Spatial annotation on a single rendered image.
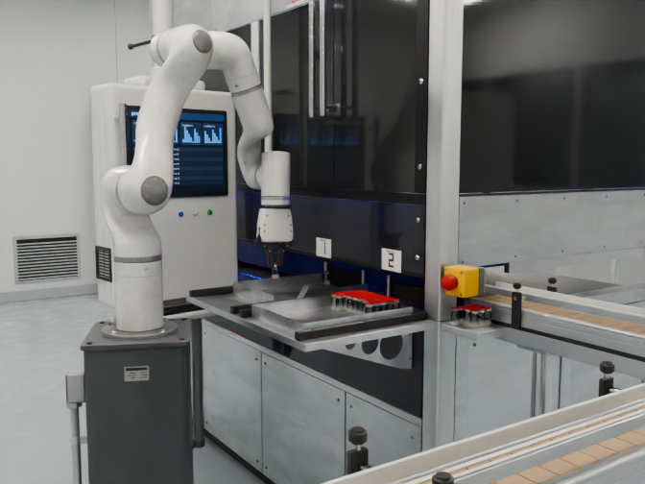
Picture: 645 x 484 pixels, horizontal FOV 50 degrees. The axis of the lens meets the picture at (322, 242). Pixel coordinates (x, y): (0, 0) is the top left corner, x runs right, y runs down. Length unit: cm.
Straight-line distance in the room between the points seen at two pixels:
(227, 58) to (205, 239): 85
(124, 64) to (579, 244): 571
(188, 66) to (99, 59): 542
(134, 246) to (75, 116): 536
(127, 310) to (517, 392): 112
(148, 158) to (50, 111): 532
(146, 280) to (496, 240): 93
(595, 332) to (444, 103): 65
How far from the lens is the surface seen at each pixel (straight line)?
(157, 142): 175
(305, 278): 232
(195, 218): 251
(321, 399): 233
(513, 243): 198
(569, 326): 168
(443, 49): 178
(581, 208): 220
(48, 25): 712
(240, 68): 192
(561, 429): 102
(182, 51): 177
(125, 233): 177
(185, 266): 251
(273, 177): 198
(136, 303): 177
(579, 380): 232
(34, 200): 697
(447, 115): 178
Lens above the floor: 129
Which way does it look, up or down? 7 degrees down
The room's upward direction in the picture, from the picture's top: straight up
